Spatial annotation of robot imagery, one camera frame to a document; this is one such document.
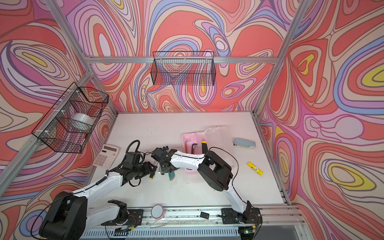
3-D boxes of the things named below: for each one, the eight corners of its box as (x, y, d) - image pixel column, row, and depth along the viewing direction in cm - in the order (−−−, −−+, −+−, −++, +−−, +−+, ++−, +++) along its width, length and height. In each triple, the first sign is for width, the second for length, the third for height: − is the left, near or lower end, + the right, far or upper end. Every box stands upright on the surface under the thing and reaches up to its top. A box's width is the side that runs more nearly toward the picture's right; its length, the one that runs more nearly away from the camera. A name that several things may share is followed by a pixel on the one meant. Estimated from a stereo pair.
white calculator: (96, 165, 93) (93, 162, 91) (107, 147, 102) (104, 144, 99) (111, 167, 92) (108, 165, 90) (121, 149, 101) (119, 146, 98)
